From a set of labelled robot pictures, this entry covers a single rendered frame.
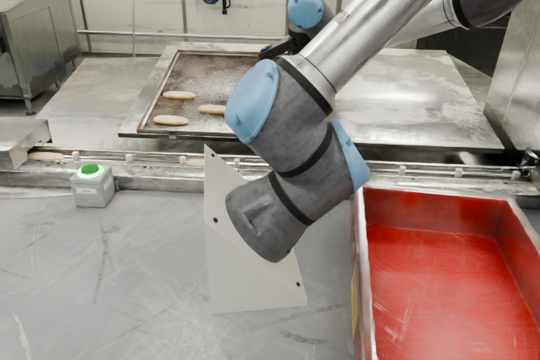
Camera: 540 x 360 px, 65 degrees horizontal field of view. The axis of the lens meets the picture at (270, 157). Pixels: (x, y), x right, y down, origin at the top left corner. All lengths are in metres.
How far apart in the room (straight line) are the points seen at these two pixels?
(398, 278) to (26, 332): 0.64
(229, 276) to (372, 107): 0.79
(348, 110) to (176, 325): 0.80
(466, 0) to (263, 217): 0.49
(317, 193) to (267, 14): 4.12
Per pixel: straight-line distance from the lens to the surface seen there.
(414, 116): 1.32
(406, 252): 0.92
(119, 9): 5.07
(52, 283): 0.90
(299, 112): 0.61
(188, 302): 0.79
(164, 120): 1.24
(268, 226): 0.69
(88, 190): 1.03
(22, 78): 3.75
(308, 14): 0.96
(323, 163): 0.65
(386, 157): 1.25
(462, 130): 1.31
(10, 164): 1.20
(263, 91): 0.59
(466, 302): 0.86
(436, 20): 0.86
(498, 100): 1.38
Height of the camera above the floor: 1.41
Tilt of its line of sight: 29 degrees down
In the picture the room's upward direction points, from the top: 1 degrees clockwise
